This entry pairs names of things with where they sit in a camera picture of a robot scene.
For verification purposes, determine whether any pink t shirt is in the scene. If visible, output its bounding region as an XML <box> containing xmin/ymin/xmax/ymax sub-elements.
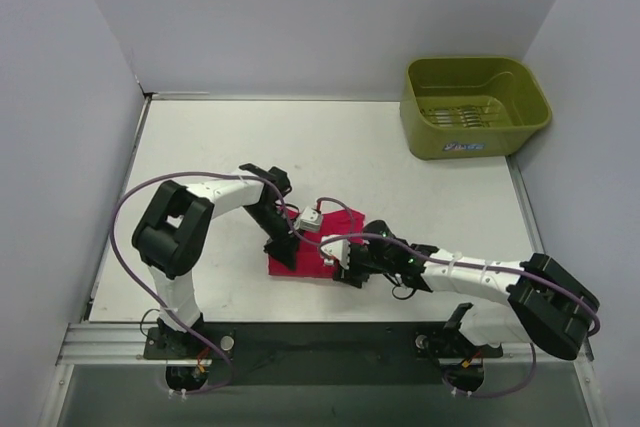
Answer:
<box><xmin>267</xmin><ymin>210</ymin><xmax>365</xmax><ymax>279</ymax></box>

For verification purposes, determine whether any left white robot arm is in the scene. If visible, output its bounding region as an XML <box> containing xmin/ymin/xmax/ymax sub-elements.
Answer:
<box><xmin>132</xmin><ymin>163</ymin><xmax>300</xmax><ymax>359</ymax></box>

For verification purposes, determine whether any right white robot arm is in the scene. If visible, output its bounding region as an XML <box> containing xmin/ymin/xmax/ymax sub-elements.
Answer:
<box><xmin>319</xmin><ymin>220</ymin><xmax>601</xmax><ymax>360</ymax></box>

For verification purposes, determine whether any olive green plastic basin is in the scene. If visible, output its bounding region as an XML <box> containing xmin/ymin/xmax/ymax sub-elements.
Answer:
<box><xmin>399</xmin><ymin>56</ymin><xmax>552</xmax><ymax>160</ymax></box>

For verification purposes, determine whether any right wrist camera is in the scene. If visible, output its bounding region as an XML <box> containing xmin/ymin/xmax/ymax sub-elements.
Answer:
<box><xmin>319</xmin><ymin>235</ymin><xmax>351</xmax><ymax>270</ymax></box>

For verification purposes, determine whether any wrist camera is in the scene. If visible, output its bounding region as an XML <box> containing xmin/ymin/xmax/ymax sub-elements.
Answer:
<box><xmin>319</xmin><ymin>235</ymin><xmax>351</xmax><ymax>270</ymax></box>
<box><xmin>294</xmin><ymin>206</ymin><xmax>323</xmax><ymax>233</ymax></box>

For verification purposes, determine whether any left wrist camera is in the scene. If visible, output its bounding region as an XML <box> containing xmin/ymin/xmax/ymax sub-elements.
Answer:
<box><xmin>294</xmin><ymin>206</ymin><xmax>323</xmax><ymax>233</ymax></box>

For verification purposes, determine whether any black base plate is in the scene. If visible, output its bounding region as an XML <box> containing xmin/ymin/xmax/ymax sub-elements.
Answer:
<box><xmin>143</xmin><ymin>321</ymin><xmax>503</xmax><ymax>386</ymax></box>

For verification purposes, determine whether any aluminium front rail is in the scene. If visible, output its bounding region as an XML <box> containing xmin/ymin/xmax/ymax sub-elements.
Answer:
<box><xmin>57</xmin><ymin>323</ymin><xmax>594</xmax><ymax>366</ymax></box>

